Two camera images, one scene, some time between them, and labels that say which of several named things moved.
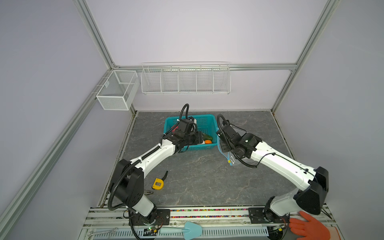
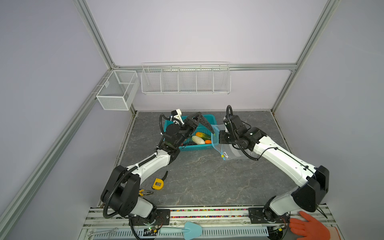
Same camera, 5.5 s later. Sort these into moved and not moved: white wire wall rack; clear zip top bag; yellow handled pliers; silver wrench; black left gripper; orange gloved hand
Moved: black left gripper; clear zip top bag
Not moved: white wire wall rack; silver wrench; yellow handled pliers; orange gloved hand
